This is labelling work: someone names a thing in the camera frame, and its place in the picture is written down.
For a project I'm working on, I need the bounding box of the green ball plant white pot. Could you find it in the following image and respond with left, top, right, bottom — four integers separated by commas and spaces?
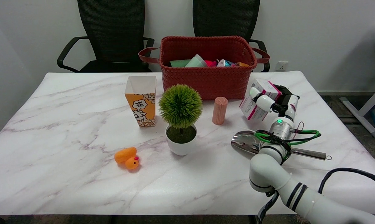
158, 84, 203, 156

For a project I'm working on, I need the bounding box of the green cable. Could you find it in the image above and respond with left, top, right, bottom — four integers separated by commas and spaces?
254, 130, 321, 146

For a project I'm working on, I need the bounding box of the pink wooden cylinder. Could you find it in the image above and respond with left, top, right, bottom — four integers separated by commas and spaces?
212, 96, 228, 125

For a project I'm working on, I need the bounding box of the orange rubber duck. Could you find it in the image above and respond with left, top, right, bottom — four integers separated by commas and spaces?
114, 147, 140, 170

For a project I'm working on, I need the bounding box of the white desk frame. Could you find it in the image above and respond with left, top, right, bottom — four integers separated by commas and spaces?
339, 30, 375, 139

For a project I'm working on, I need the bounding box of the mint green cup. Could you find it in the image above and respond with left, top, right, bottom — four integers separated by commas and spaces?
185, 54, 208, 68

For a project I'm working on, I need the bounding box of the dark green cup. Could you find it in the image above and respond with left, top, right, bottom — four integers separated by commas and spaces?
170, 59, 191, 68

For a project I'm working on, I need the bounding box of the red woven basket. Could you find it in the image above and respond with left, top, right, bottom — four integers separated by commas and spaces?
138, 36, 270, 100

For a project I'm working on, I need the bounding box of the orange popcorn paper box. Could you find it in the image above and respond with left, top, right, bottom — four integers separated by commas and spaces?
125, 76, 157, 128

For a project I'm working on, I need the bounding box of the shiny metal scoop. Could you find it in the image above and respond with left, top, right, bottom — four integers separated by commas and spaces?
231, 131, 332, 161

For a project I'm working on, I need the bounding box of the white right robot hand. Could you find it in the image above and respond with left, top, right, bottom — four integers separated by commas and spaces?
249, 84, 299, 122

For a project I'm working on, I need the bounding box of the thick black cable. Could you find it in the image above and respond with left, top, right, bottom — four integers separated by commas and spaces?
318, 168, 375, 195

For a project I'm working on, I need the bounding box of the white pink paper box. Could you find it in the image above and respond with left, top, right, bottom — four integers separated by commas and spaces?
239, 79, 282, 122

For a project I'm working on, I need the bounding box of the thin red wire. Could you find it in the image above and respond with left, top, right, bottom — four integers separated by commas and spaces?
292, 121, 304, 140

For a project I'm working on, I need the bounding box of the black mesh office chair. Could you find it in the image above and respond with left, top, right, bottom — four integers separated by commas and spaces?
57, 0, 155, 73
192, 0, 270, 72

